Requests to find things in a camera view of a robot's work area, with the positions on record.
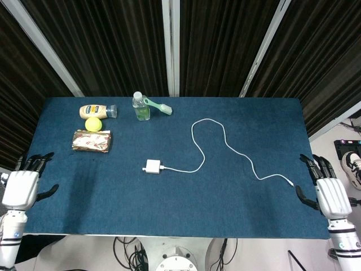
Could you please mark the black and white sneaker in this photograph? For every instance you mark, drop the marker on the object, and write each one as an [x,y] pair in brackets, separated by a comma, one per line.
[352,166]

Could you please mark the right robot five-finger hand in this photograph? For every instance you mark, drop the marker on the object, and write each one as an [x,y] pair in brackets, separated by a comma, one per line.
[334,197]

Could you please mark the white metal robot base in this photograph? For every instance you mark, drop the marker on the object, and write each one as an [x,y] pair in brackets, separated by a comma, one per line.
[177,254]

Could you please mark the mayonnaise squeeze bottle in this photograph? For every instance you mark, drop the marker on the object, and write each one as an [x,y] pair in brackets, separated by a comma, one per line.
[93,111]

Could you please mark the black caster wheel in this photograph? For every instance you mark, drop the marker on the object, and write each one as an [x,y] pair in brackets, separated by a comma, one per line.
[355,201]

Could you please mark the black pleated curtain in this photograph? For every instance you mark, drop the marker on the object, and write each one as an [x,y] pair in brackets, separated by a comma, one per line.
[17,98]
[318,56]
[112,45]
[220,45]

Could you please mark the yellow tennis ball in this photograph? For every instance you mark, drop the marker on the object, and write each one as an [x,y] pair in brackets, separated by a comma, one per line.
[93,124]

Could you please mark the black electronic device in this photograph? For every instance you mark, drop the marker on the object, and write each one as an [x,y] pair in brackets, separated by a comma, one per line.
[345,146]

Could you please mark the green scrubbing brush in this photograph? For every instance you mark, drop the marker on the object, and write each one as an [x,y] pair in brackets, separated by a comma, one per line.
[156,105]

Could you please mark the blue table mat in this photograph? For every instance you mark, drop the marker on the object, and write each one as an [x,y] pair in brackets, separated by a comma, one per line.
[169,203]

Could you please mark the gold foil snack package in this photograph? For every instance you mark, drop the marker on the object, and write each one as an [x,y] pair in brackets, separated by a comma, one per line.
[90,141]

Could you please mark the silver metal fixture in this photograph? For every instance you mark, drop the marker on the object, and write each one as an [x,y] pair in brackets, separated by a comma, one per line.
[2,179]

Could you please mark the clear bottle green liquid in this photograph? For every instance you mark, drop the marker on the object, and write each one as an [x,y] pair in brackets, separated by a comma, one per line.
[141,110]

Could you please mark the white partition post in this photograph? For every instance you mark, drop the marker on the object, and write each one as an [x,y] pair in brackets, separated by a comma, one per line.
[265,48]
[335,124]
[42,45]
[171,48]

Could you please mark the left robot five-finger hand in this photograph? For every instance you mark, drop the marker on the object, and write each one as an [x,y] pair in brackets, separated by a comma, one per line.
[19,189]

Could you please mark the white charger block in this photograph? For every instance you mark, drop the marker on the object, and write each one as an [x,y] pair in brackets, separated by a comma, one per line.
[152,166]

